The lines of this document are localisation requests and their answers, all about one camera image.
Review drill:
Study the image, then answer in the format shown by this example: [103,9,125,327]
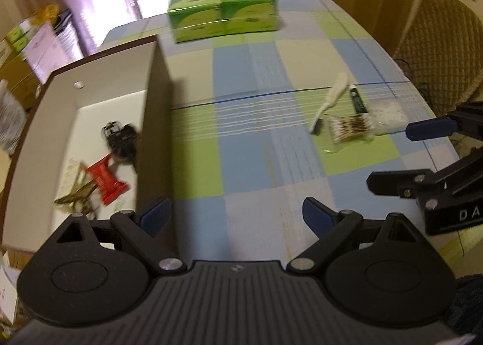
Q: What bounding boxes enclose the brown cardboard carton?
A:
[0,52,41,105]

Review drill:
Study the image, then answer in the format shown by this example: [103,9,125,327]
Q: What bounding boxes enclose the white packet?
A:
[56,158,88,202]

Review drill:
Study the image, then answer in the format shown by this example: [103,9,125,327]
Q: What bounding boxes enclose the small black tube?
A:
[349,86,369,114]

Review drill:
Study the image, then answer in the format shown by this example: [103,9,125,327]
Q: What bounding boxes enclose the white handled brush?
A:
[310,72,350,137]

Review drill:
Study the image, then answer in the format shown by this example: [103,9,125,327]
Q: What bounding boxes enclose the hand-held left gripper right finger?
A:
[286,197,420,276]

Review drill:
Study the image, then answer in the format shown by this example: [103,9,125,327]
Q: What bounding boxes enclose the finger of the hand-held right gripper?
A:
[367,169,448,200]
[405,101,483,142]

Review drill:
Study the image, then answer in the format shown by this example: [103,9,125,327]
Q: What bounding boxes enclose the chair with woven brown cushion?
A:
[392,0,483,111]

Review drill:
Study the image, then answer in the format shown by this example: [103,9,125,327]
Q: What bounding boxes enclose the blue green checked tablecloth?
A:
[100,0,463,268]

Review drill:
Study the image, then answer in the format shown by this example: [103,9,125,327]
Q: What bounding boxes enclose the black white paper stack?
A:
[56,9,84,63]

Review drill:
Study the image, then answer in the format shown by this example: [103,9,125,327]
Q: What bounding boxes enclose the brown cardboard box white inside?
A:
[0,36,180,255]

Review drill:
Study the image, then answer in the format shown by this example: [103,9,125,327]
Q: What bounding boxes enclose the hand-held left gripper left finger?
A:
[55,197,187,276]

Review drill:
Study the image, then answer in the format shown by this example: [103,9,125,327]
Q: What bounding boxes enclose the yellow plastic bag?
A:
[36,4,60,21]

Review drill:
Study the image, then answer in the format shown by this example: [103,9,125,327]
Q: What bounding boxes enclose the green tissue multipack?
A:
[168,0,279,44]

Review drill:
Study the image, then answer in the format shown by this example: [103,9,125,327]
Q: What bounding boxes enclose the clear pack of cotton swabs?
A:
[326,114,375,144]

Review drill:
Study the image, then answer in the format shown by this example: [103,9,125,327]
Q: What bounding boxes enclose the clear bag of white pads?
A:
[368,101,407,137]

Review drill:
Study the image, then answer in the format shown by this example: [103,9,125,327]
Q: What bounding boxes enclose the dark blue patterned cloth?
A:
[451,273,483,340]

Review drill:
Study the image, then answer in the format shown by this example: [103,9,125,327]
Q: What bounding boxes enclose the green tissue boxes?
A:
[5,23,33,52]

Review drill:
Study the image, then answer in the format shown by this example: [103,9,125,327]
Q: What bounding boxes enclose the white paper sheet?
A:
[23,23,63,82]

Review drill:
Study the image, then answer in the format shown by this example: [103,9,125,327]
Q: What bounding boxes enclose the red snack packet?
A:
[86,154,130,206]

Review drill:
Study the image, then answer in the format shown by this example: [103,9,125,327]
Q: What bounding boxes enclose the clear crinkled plastic bag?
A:
[0,80,28,154]

